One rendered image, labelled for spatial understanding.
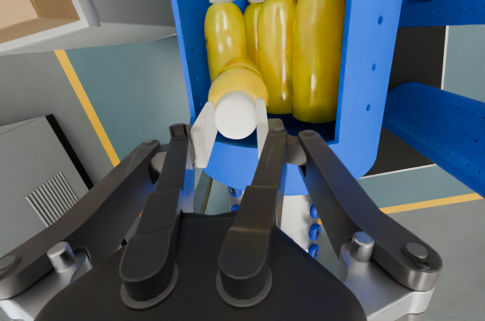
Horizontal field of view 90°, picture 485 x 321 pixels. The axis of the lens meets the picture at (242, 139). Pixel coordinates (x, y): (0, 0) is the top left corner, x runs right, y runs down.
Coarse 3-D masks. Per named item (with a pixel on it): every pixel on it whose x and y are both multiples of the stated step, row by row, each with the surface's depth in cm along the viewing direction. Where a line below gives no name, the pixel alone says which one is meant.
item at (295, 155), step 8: (272, 120) 18; (280, 120) 18; (288, 136) 16; (296, 136) 16; (288, 144) 15; (296, 144) 14; (288, 152) 15; (296, 152) 15; (304, 152) 14; (288, 160) 15; (296, 160) 15; (304, 160) 15
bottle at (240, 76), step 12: (240, 60) 34; (228, 72) 26; (240, 72) 25; (252, 72) 26; (216, 84) 25; (228, 84) 24; (240, 84) 24; (252, 84) 24; (264, 84) 26; (216, 96) 24; (252, 96) 24; (264, 96) 25; (216, 108) 23
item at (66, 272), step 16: (48, 256) 8; (64, 256) 8; (80, 256) 8; (48, 272) 8; (64, 272) 8; (80, 272) 8; (32, 288) 7; (48, 288) 7; (0, 304) 7; (16, 304) 7; (32, 304) 7; (32, 320) 7
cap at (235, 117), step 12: (228, 96) 22; (240, 96) 22; (228, 108) 21; (240, 108) 21; (252, 108) 21; (216, 120) 22; (228, 120) 22; (240, 120) 22; (252, 120) 22; (228, 132) 22; (240, 132) 22
